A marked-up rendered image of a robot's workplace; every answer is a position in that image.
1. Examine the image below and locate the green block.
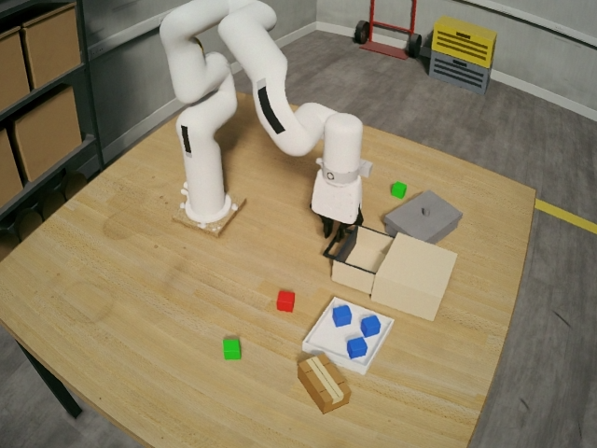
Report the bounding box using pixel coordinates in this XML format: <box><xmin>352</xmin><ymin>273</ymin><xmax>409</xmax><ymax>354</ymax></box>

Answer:
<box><xmin>223</xmin><ymin>340</ymin><xmax>241</xmax><ymax>360</ymax></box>
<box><xmin>392</xmin><ymin>181</ymin><xmax>407</xmax><ymax>200</ymax></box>

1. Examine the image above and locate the red block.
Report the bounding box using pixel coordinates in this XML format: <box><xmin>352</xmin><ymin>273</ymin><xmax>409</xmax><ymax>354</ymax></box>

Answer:
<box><xmin>277</xmin><ymin>291</ymin><xmax>295</xmax><ymax>313</ymax></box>

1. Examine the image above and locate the blue block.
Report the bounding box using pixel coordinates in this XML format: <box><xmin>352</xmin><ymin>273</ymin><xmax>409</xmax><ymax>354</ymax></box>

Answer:
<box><xmin>346</xmin><ymin>337</ymin><xmax>368</xmax><ymax>359</ymax></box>
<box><xmin>332</xmin><ymin>305</ymin><xmax>353</xmax><ymax>328</ymax></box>
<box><xmin>360</xmin><ymin>315</ymin><xmax>382</xmax><ymax>338</ymax></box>

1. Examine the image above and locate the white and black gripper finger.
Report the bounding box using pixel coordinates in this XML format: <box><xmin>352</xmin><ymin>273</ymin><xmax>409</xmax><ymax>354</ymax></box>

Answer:
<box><xmin>318</xmin><ymin>214</ymin><xmax>334</xmax><ymax>238</ymax></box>
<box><xmin>336</xmin><ymin>208</ymin><xmax>364</xmax><ymax>243</ymax></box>

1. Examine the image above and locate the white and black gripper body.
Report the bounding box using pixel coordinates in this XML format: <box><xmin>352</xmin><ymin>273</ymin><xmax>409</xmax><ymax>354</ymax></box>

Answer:
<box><xmin>312</xmin><ymin>170</ymin><xmax>362</xmax><ymax>224</ymax></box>

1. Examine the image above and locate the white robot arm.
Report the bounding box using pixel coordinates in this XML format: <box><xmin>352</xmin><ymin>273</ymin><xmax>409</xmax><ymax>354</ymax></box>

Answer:
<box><xmin>160</xmin><ymin>0</ymin><xmax>373</xmax><ymax>223</ymax></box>

